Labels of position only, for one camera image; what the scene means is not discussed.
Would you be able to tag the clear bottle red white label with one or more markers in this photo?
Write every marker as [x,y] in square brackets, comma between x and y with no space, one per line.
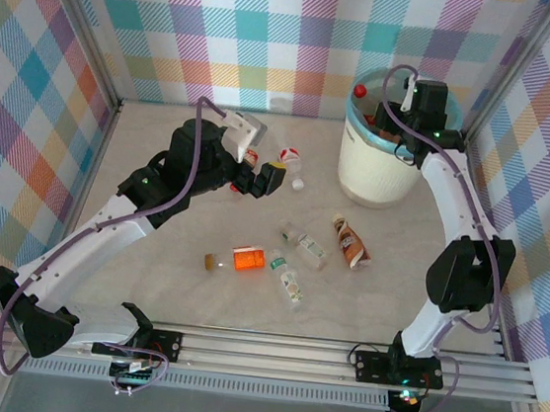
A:
[290,154]

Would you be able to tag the white plastic bin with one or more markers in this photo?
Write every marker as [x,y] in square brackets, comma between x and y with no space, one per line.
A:
[377,178]

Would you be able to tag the clear plastic bottle without label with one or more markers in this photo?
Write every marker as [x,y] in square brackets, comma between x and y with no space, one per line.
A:
[279,104]

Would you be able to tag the clear bottle white green label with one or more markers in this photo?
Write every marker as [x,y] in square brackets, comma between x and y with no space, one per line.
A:
[311,249]
[292,286]

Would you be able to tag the clear bottle orange label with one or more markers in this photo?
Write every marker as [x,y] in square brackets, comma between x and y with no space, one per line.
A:
[248,260]

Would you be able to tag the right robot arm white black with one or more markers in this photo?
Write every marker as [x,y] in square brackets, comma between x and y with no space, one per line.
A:
[459,202]

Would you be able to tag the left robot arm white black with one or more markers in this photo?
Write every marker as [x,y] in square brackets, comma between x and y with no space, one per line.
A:
[96,245]

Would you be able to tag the brown drink bottle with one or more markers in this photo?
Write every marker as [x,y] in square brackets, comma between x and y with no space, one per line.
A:
[350,242]

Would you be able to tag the small circuit board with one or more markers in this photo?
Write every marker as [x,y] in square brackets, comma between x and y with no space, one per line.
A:
[407,400]
[134,376]

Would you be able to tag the aluminium frame floor bar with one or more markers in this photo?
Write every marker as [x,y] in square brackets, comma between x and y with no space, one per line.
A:
[104,132]
[504,341]

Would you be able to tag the aluminium frame post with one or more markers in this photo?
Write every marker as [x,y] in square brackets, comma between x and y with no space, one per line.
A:
[94,46]
[529,46]

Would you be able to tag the aluminium mounting rail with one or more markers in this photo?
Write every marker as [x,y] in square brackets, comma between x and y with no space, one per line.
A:
[263,356]

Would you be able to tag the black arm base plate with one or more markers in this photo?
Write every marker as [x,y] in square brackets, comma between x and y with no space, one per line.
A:
[167,345]
[371,368]

